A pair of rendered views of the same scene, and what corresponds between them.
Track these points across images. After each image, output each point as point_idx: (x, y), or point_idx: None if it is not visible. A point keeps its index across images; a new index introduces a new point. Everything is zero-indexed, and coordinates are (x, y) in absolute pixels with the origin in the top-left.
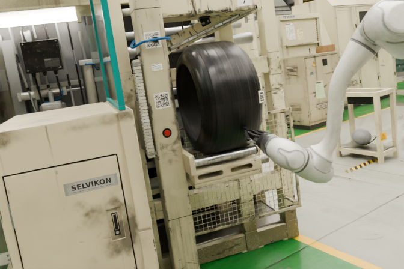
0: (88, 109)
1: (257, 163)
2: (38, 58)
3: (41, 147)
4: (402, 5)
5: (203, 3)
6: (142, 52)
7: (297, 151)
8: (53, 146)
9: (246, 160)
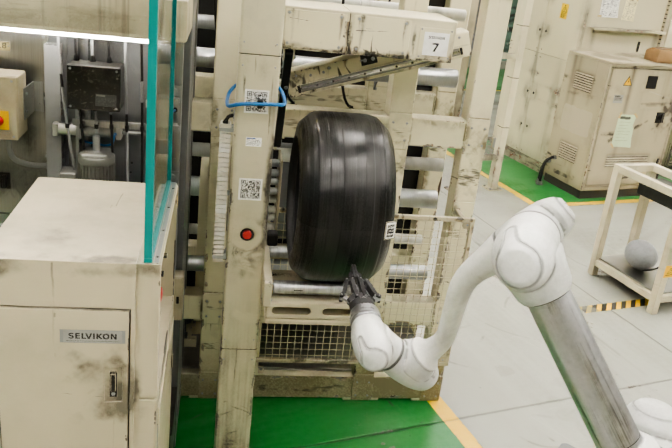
0: (123, 218)
1: None
2: (88, 91)
3: (42, 284)
4: (522, 253)
5: (365, 39)
6: (236, 116)
7: (378, 350)
8: (56, 286)
9: None
